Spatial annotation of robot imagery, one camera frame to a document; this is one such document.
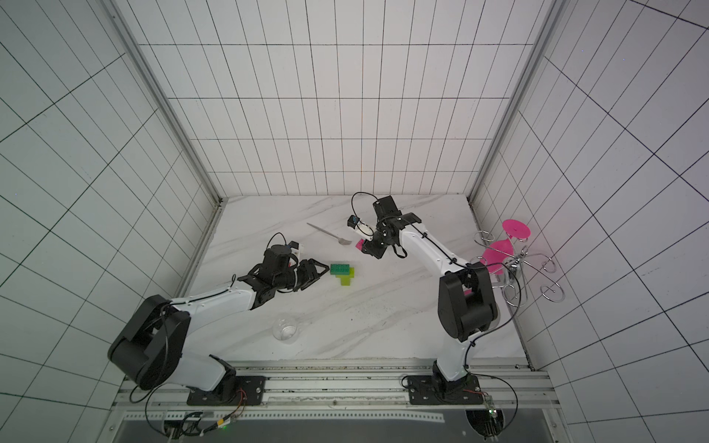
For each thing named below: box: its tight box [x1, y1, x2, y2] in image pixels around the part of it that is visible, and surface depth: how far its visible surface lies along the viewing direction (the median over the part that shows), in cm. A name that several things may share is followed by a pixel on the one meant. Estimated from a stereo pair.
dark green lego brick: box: [329, 263, 350, 276], surface depth 89 cm
